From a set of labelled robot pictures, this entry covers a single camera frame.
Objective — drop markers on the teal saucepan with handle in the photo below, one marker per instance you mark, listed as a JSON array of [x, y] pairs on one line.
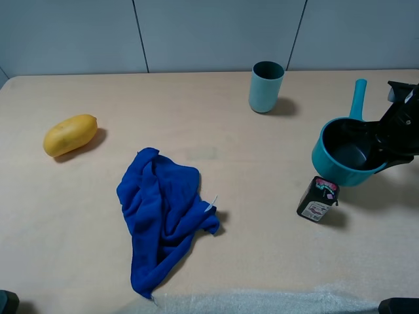
[[344, 158]]

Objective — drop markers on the black right base corner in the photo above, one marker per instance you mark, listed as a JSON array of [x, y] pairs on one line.
[[399, 306]]

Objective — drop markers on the white towel at table edge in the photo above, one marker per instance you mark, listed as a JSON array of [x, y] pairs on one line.
[[321, 299]]

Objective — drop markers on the blue crumpled cloth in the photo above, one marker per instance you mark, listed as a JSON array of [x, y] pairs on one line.
[[163, 210]]

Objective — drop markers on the black left base corner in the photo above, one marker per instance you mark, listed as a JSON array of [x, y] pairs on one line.
[[9, 302]]

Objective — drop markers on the small black box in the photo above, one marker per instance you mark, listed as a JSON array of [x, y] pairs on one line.
[[318, 198]]

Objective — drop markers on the black base corner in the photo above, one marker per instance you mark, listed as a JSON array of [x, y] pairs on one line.
[[399, 306], [9, 302]]

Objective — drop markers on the yellow mango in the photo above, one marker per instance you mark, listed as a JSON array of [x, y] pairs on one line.
[[70, 134]]

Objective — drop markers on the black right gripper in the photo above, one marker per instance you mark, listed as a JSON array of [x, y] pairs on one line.
[[384, 143]]

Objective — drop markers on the light blue cup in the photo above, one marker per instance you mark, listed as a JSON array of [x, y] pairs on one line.
[[266, 79]]

